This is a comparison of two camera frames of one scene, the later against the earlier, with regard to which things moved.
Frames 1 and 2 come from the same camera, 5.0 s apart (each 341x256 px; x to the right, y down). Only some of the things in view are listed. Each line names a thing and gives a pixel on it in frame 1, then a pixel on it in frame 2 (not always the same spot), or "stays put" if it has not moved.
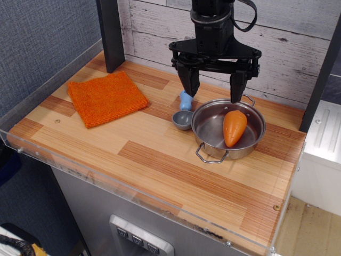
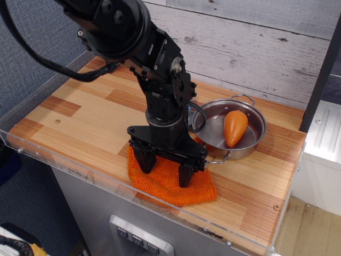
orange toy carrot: (234, 124) stays put
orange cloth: (101, 100) → (163, 182)
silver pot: (228, 130) stays put
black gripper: (216, 49) → (168, 134)
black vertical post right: (321, 83) stays put
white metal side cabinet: (318, 183) stays put
